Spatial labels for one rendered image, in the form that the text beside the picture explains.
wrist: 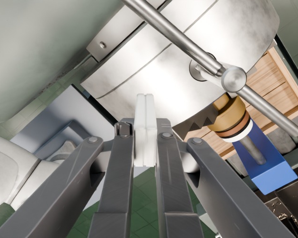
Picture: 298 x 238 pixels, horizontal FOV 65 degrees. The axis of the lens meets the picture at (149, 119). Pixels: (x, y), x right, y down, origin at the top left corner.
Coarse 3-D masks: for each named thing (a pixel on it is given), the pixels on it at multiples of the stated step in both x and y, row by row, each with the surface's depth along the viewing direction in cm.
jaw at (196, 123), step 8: (200, 112) 40; (208, 112) 41; (216, 112) 42; (192, 120) 38; (200, 120) 39; (208, 120) 41; (176, 128) 35; (184, 128) 36; (192, 128) 40; (200, 128) 39; (176, 136) 36; (184, 136) 36
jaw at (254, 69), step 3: (273, 39) 37; (273, 42) 37; (270, 45) 38; (273, 45) 38; (270, 48) 38; (252, 69) 40; (255, 69) 40; (249, 72) 40; (252, 72) 40; (249, 75) 40; (228, 93) 43; (231, 93) 42; (234, 93) 42; (231, 96) 43; (234, 96) 43
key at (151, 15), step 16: (128, 0) 17; (144, 0) 17; (144, 16) 17; (160, 16) 18; (160, 32) 18; (176, 32) 19; (192, 48) 19; (208, 64) 20; (240, 96) 22; (256, 96) 21; (272, 112) 22; (288, 128) 23
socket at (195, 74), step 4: (212, 56) 27; (192, 60) 27; (192, 64) 27; (196, 64) 27; (192, 68) 27; (192, 72) 27; (196, 72) 27; (192, 76) 28; (196, 76) 28; (200, 76) 28; (200, 80) 28; (204, 80) 28
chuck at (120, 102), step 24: (240, 0) 27; (264, 0) 30; (192, 24) 26; (216, 24) 26; (240, 24) 27; (264, 24) 29; (168, 48) 26; (216, 48) 27; (240, 48) 28; (264, 48) 29; (144, 72) 28; (168, 72) 27; (120, 96) 31; (168, 96) 29; (192, 96) 29; (216, 96) 29
